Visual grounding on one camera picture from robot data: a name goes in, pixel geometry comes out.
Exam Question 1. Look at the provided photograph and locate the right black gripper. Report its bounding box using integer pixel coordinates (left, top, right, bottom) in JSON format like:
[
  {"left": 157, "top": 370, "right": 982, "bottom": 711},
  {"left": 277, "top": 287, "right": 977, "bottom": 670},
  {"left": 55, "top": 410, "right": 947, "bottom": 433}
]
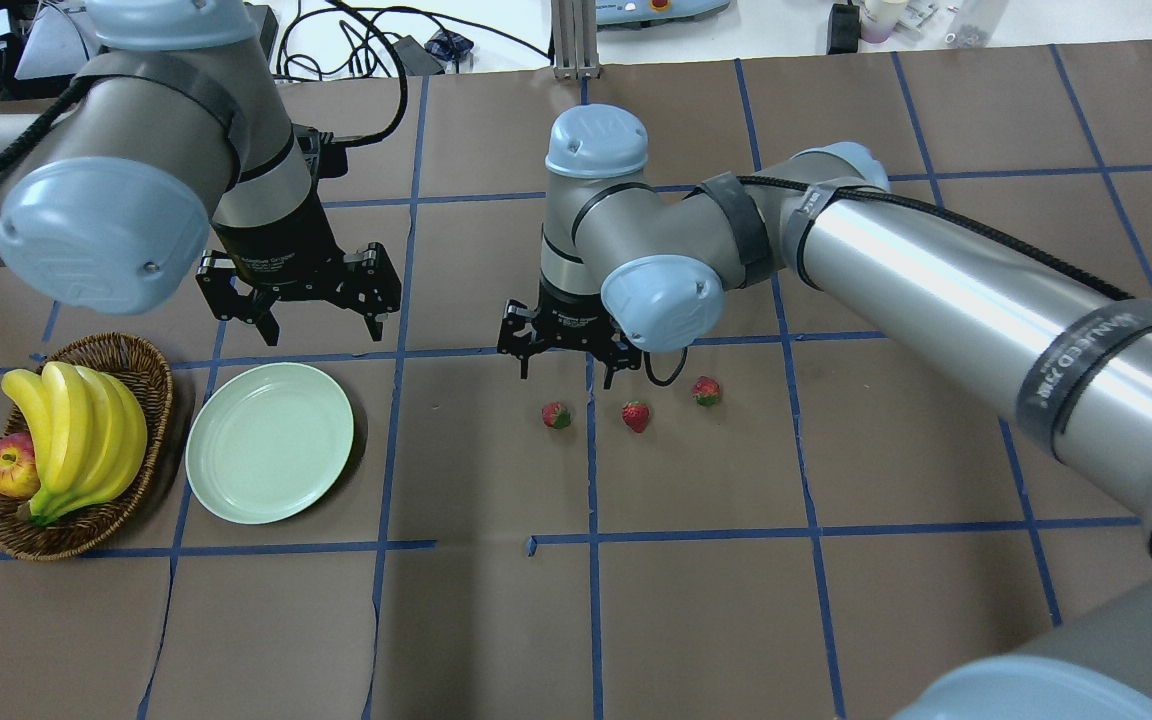
[{"left": 497, "top": 285, "right": 643, "bottom": 389}]

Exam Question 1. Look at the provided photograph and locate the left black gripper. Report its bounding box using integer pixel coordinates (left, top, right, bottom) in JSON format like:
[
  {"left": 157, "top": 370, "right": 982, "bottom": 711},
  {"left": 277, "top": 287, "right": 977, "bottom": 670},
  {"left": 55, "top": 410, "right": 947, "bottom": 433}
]
[{"left": 195, "top": 205, "right": 402, "bottom": 347}]

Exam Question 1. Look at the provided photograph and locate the red strawberry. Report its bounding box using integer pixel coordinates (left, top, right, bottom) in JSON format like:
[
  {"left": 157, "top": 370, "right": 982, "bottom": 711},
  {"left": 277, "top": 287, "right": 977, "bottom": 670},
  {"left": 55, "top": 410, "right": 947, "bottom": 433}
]
[
  {"left": 541, "top": 401, "right": 573, "bottom": 430},
  {"left": 691, "top": 376, "right": 722, "bottom": 407},
  {"left": 620, "top": 401, "right": 652, "bottom": 434}
]

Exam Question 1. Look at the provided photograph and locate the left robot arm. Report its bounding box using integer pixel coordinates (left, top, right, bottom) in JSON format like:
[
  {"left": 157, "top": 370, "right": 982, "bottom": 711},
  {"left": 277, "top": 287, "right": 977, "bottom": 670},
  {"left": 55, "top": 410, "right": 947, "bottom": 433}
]
[{"left": 0, "top": 1, "right": 402, "bottom": 346}]

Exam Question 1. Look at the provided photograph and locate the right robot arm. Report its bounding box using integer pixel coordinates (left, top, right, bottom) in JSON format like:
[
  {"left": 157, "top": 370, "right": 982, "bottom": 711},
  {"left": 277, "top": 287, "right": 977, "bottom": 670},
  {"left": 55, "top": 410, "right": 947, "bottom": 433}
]
[{"left": 497, "top": 104, "right": 1152, "bottom": 719}]

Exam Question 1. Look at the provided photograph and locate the light green plate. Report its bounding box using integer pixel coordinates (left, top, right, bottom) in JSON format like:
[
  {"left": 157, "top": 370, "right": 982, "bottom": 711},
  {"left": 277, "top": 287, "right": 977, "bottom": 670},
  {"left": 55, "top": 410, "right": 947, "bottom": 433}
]
[{"left": 184, "top": 363, "right": 355, "bottom": 525}]

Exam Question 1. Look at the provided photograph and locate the yellow banana bunch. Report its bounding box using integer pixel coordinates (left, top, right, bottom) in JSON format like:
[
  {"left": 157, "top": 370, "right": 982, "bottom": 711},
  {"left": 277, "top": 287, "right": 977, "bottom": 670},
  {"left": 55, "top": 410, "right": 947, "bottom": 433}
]
[{"left": 0, "top": 361, "right": 147, "bottom": 526}]

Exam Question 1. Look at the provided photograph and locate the wicker basket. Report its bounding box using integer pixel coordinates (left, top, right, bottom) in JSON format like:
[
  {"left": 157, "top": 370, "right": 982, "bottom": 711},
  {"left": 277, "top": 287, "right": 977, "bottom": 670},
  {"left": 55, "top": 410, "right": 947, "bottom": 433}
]
[{"left": 0, "top": 332, "right": 177, "bottom": 561}]

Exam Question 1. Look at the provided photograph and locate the black power adapter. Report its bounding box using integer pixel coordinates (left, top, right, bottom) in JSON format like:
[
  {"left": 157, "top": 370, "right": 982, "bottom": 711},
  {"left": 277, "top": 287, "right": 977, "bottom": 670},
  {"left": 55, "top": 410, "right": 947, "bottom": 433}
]
[{"left": 391, "top": 35, "right": 445, "bottom": 76}]

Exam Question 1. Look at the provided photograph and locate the red apple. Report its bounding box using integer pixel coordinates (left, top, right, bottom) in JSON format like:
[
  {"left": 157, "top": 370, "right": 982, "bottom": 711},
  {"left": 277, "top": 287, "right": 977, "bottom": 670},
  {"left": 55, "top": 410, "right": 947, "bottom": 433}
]
[{"left": 0, "top": 432, "right": 41, "bottom": 500}]

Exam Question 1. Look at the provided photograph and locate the aluminium frame post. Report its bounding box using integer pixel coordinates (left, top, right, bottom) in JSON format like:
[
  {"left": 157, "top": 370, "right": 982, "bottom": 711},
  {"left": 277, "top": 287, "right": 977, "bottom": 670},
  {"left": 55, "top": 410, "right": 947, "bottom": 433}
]
[{"left": 550, "top": 0, "right": 602, "bottom": 81}]

